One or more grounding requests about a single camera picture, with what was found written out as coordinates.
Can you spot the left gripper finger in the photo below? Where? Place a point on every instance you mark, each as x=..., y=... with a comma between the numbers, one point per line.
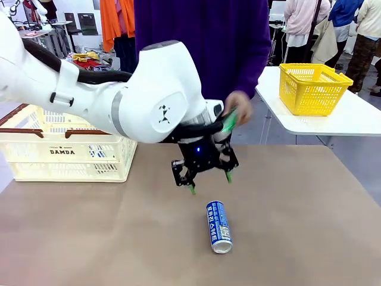
x=183, y=175
x=229, y=158

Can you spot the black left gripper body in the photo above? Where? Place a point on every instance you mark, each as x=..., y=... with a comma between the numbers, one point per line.
x=199, y=155

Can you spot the green soda can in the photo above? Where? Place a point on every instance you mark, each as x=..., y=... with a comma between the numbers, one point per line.
x=230, y=120

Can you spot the blue Pocari Sweat can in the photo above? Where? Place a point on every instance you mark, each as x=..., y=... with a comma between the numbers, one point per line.
x=101, y=153
x=218, y=226

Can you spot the person left forearm purple sleeve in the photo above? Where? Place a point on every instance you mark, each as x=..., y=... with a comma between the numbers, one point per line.
x=259, y=71

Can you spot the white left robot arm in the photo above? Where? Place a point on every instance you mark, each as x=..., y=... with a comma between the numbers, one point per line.
x=149, y=89

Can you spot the yellow plastic basket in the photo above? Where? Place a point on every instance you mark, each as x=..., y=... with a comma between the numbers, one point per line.
x=312, y=92

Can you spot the person left hand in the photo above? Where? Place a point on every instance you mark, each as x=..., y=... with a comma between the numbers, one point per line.
x=244, y=107

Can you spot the white side table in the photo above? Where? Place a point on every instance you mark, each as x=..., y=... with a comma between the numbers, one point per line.
x=327, y=125

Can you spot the person torso purple sweater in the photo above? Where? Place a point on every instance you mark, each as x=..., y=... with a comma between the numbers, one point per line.
x=208, y=44

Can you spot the colourful clothes pile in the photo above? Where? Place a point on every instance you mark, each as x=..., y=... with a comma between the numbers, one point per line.
x=86, y=58

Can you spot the beige hanging coat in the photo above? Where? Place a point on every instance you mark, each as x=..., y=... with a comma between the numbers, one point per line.
x=326, y=41

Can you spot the bystander in pink jacket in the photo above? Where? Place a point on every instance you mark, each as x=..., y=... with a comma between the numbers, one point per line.
x=300, y=18

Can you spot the orange hanging garment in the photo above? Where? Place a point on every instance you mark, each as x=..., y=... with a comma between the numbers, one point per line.
x=111, y=21

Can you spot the black chair back panel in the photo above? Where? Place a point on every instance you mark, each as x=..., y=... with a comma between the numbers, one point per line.
x=88, y=25

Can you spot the bystander in blue jacket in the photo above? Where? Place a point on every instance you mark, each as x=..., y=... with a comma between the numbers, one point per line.
x=345, y=18

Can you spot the grey work table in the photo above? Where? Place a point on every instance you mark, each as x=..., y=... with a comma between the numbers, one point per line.
x=56, y=37

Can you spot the bystander in cream jacket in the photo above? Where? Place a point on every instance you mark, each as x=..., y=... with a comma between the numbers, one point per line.
x=369, y=35

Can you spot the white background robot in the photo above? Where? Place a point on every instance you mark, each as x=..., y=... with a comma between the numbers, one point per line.
x=38, y=7

